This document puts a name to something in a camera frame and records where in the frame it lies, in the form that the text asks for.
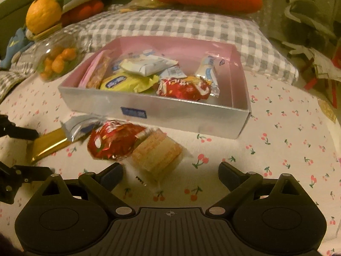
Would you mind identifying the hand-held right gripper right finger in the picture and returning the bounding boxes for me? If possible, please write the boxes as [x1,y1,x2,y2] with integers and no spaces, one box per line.
[206,161,303,215]

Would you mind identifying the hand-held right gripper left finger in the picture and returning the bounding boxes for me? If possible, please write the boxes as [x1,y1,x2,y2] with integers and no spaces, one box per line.
[40,162,136,215]

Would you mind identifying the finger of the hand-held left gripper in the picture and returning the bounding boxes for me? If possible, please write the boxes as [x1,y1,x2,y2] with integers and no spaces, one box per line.
[0,115,39,141]
[0,161,54,204]

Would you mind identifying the gold foil packet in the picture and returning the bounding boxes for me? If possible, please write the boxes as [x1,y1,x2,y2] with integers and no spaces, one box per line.
[29,128,71,165]

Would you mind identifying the red foil snack packet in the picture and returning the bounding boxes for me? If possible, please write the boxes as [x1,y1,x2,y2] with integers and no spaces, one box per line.
[88,121,150,162]
[156,76,213,102]

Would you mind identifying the clear cake packet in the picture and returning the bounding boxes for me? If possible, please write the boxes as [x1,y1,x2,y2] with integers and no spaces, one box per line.
[131,129,185,188]

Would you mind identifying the silver foil packet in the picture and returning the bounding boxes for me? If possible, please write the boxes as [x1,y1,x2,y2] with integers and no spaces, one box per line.
[60,113,107,143]

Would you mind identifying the silver box with pink inside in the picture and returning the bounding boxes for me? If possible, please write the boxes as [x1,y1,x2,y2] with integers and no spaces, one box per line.
[58,36,252,140]

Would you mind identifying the yellow snack packet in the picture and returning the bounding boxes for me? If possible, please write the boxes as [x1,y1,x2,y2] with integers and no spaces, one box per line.
[99,74,160,94]

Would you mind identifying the pink label cake packet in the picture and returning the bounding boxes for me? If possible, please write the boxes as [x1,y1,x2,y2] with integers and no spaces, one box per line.
[78,49,111,89]

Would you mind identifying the cherry print tablecloth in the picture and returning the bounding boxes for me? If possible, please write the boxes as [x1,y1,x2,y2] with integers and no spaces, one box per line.
[0,67,341,256]

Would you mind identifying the pile of tangerines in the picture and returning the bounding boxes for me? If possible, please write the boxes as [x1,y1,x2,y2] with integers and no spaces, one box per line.
[40,47,78,76]

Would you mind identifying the glass bowl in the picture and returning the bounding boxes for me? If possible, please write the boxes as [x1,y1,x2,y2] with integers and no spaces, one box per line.
[35,39,81,82]

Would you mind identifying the blue plush toy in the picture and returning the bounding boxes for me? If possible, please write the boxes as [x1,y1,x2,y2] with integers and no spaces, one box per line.
[0,27,36,70]

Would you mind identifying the white blue stick packet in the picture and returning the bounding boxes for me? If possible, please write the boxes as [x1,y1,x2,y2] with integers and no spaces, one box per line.
[195,55,220,98]

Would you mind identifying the orange fruit plush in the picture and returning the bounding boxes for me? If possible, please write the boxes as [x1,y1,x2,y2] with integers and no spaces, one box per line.
[26,0,63,34]

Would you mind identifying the red plush toy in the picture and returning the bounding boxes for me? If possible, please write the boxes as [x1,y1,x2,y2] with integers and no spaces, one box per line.
[61,0,105,28]

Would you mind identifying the grey checked pillow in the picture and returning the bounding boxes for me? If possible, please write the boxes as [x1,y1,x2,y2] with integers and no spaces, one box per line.
[66,9,299,85]

